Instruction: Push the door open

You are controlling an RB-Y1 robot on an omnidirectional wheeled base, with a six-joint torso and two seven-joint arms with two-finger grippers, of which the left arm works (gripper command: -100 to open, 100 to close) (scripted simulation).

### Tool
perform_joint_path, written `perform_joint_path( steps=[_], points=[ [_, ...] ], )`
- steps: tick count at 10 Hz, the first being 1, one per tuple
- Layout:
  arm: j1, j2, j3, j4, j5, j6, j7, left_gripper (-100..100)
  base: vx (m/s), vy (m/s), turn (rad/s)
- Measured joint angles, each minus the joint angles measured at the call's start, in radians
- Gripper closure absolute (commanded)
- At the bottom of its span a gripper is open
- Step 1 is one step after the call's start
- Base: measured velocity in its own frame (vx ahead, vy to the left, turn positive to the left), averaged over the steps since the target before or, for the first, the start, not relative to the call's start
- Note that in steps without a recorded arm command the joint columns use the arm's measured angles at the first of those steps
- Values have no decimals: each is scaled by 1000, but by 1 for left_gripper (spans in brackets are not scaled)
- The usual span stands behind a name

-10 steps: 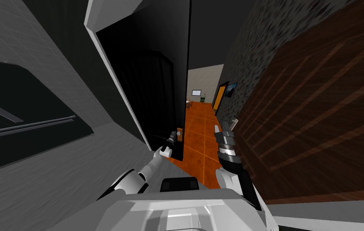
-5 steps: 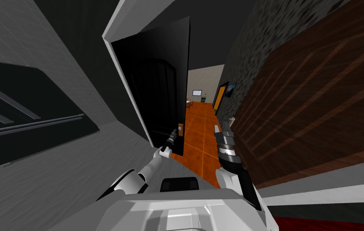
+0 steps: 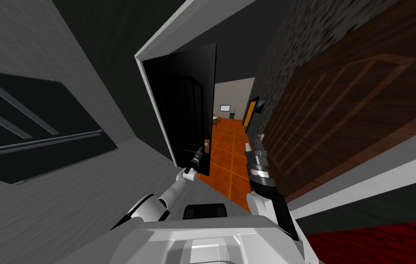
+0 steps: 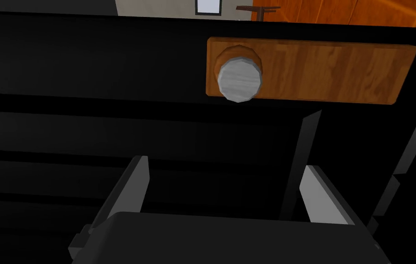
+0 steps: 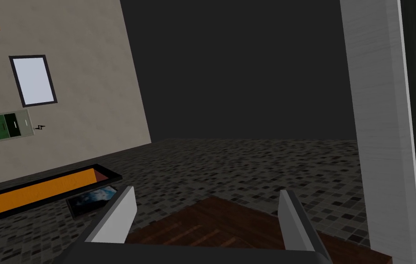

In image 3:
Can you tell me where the dark window with grey bars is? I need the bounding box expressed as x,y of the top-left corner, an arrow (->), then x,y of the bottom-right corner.
0,69 -> 119,185

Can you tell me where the brown wooden door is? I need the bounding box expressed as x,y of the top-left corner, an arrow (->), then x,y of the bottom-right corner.
262,0 -> 416,204

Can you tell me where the blue picture on wall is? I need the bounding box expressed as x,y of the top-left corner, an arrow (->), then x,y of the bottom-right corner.
255,97 -> 268,114

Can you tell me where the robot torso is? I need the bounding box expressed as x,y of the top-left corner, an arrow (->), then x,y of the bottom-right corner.
55,203 -> 319,264

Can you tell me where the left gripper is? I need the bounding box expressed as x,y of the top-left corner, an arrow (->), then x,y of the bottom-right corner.
184,146 -> 203,175

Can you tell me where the orange door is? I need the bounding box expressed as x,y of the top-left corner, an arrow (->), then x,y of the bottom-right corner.
243,97 -> 260,129

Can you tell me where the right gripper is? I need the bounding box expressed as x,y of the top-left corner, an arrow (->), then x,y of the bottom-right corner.
244,133 -> 269,169

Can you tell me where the black door leaf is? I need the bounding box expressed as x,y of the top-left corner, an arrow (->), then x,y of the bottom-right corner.
142,43 -> 218,177

